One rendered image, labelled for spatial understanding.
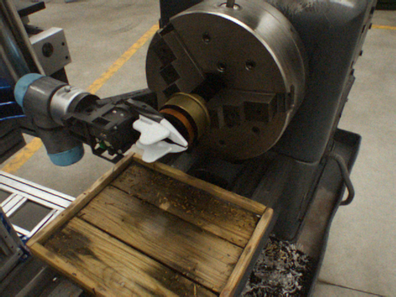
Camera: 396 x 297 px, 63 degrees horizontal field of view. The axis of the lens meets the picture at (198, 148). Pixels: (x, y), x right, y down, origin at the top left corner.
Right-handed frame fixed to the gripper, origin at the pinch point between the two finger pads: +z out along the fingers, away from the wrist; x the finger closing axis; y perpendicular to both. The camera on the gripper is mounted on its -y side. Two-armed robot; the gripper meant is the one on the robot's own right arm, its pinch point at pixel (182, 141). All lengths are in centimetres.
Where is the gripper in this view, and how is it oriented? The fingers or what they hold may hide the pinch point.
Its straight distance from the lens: 52.3
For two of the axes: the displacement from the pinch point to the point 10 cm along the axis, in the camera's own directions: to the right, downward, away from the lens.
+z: 8.5, 3.3, -4.0
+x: -0.1, -7.6, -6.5
